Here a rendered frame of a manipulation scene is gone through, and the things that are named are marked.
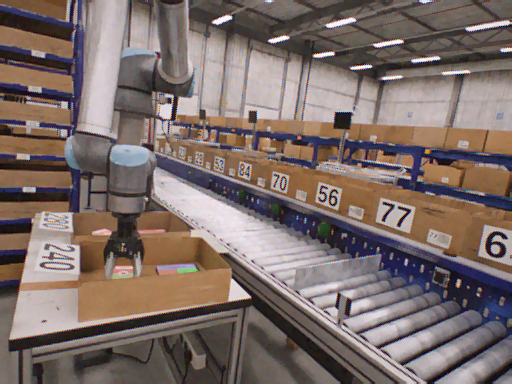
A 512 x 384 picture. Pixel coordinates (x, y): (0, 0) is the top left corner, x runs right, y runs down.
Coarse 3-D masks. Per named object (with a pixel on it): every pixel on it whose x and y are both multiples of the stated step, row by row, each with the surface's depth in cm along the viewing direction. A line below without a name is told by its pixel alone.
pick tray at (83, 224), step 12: (72, 216) 122; (84, 216) 128; (96, 216) 130; (108, 216) 133; (144, 216) 140; (156, 216) 142; (168, 216) 145; (72, 228) 110; (84, 228) 129; (96, 228) 131; (108, 228) 134; (144, 228) 141; (156, 228) 143; (168, 228) 146; (180, 228) 133; (72, 240) 104; (84, 240) 104; (96, 240) 106
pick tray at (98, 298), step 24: (144, 240) 108; (168, 240) 112; (192, 240) 116; (96, 264) 102; (120, 264) 106; (144, 264) 109; (168, 264) 112; (216, 264) 103; (96, 288) 77; (120, 288) 79; (144, 288) 82; (168, 288) 85; (192, 288) 88; (216, 288) 92; (96, 312) 78; (120, 312) 81; (144, 312) 84
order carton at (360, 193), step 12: (324, 180) 172; (336, 180) 190; (348, 180) 195; (360, 180) 188; (312, 192) 179; (348, 192) 159; (360, 192) 153; (372, 192) 148; (312, 204) 179; (348, 204) 159; (360, 204) 153; (348, 216) 159
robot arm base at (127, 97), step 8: (120, 88) 147; (128, 88) 146; (136, 88) 147; (120, 96) 146; (128, 96) 146; (136, 96) 147; (144, 96) 149; (120, 104) 145; (128, 104) 145; (136, 104) 146; (144, 104) 149; (152, 104) 155; (152, 112) 154
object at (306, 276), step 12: (324, 264) 117; (336, 264) 120; (348, 264) 124; (360, 264) 129; (372, 264) 133; (300, 276) 111; (312, 276) 114; (324, 276) 118; (336, 276) 122; (348, 276) 126
